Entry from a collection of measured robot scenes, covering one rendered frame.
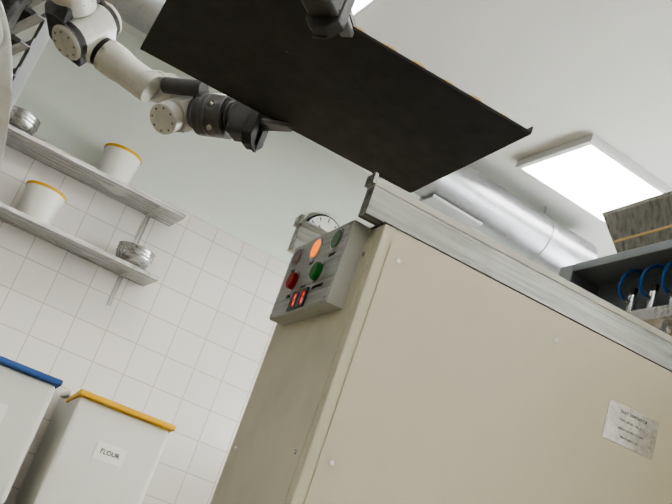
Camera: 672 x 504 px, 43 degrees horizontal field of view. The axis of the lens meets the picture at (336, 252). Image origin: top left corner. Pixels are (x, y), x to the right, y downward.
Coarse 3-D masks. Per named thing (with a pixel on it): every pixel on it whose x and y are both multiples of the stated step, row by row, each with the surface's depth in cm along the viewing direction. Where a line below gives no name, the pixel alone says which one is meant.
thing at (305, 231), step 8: (296, 224) 157; (304, 224) 156; (312, 224) 156; (296, 232) 156; (304, 232) 156; (312, 232) 156; (320, 232) 157; (296, 240) 155; (304, 240) 155; (288, 248) 156
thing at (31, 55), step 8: (40, 24) 227; (40, 32) 225; (48, 32) 226; (40, 40) 225; (32, 48) 223; (40, 48) 225; (24, 56) 223; (32, 56) 223; (24, 64) 222; (32, 64) 223; (24, 72) 222; (16, 80) 220; (24, 80) 221; (16, 88) 220; (16, 96) 220
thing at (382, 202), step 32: (384, 192) 130; (416, 224) 132; (448, 224) 134; (480, 256) 136; (512, 256) 138; (544, 288) 140; (576, 288) 142; (608, 320) 144; (640, 320) 147; (640, 352) 146
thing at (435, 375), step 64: (384, 256) 127; (448, 256) 132; (320, 320) 134; (384, 320) 125; (448, 320) 130; (512, 320) 135; (576, 320) 140; (256, 384) 148; (320, 384) 123; (384, 384) 123; (448, 384) 128; (512, 384) 132; (576, 384) 138; (640, 384) 143; (256, 448) 134; (320, 448) 117; (384, 448) 121; (448, 448) 126; (512, 448) 130; (576, 448) 135; (640, 448) 141
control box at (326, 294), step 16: (352, 224) 132; (320, 240) 141; (352, 240) 131; (304, 256) 145; (320, 256) 138; (336, 256) 131; (352, 256) 130; (288, 272) 150; (304, 272) 142; (336, 272) 129; (352, 272) 130; (304, 288) 137; (320, 288) 131; (336, 288) 128; (288, 304) 141; (304, 304) 134; (320, 304) 129; (336, 304) 128; (272, 320) 148; (288, 320) 144
